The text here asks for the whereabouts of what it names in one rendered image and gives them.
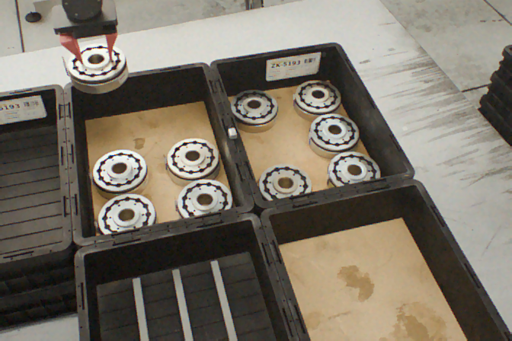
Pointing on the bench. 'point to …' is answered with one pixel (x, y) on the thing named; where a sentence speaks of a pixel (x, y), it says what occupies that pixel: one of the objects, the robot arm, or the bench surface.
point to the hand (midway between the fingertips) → (95, 56)
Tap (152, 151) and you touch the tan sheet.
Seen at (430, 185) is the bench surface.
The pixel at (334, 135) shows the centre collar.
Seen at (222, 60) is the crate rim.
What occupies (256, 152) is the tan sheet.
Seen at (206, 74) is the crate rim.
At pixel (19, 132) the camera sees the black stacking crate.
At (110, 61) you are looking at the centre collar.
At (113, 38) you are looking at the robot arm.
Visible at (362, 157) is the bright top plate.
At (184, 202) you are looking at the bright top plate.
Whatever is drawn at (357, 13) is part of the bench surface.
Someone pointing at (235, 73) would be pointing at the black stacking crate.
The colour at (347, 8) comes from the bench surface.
